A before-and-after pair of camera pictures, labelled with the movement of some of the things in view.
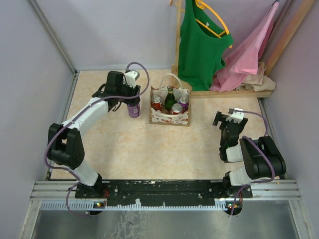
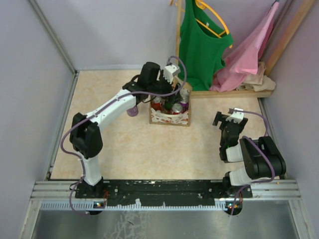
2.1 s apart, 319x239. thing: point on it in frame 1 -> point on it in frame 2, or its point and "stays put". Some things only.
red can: [176, 108] stays put
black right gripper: [229, 122] stays put
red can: [155, 102] stays put
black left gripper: [133, 94] -> [164, 87]
